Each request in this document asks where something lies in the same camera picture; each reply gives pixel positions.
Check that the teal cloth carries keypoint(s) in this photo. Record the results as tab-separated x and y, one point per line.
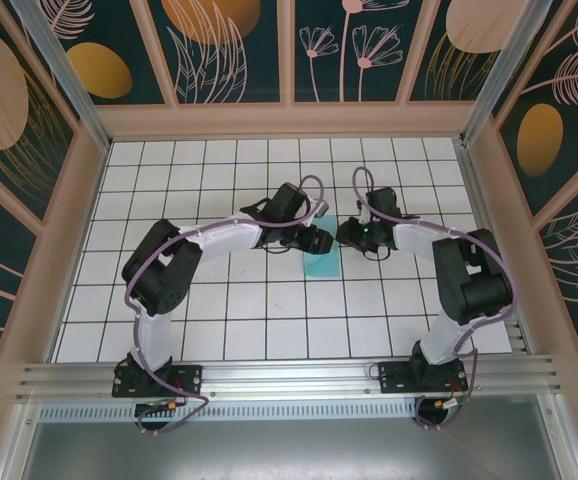
324	267

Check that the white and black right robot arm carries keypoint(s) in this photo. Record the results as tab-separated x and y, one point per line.
474	280

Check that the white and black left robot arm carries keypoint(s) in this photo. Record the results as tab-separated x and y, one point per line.
219	240

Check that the grey metal sheet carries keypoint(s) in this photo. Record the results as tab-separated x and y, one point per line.
289	452

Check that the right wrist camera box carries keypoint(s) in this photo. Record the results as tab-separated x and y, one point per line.
363	212

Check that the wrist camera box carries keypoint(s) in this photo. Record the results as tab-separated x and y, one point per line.
321	208
363	212

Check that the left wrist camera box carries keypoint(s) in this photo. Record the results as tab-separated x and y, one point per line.
321	208

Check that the aluminium side rail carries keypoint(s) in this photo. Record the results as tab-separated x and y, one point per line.
474	200

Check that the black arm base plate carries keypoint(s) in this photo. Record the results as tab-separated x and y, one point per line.
186	380
394	377

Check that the aluminium mounting rail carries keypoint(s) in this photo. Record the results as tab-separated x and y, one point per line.
289	377

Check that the aluminium frame post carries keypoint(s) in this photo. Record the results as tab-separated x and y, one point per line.
69	80
504	70

